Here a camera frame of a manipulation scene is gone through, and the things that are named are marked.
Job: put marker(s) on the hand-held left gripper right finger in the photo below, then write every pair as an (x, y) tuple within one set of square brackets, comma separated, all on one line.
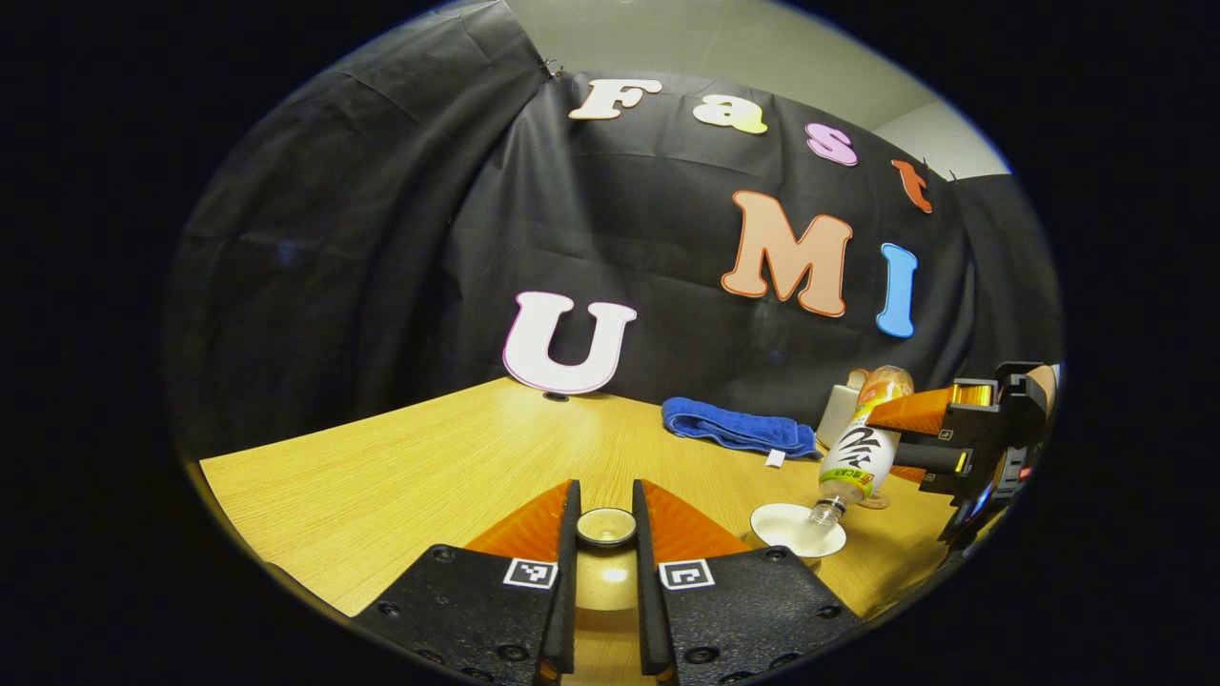
[(648, 591)]

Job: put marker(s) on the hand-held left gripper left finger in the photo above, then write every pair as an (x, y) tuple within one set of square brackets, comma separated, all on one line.
[(562, 591)]

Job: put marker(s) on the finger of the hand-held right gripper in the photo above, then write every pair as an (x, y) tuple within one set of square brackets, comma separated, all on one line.
[(929, 408), (934, 462)]

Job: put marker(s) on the round brown coaster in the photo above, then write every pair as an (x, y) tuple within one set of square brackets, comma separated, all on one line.
[(875, 500)]

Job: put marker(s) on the clear water bottle white label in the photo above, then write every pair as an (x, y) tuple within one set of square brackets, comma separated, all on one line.
[(863, 448)]

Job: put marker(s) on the white teacup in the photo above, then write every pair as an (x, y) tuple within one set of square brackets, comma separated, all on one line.
[(791, 529)]

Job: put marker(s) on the cream toaster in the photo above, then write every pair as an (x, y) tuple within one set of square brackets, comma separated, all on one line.
[(839, 410)]

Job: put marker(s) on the blue towel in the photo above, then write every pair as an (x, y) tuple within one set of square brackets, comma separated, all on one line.
[(724, 424)]

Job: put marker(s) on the black backdrop cloth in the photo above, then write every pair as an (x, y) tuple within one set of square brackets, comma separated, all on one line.
[(381, 238)]

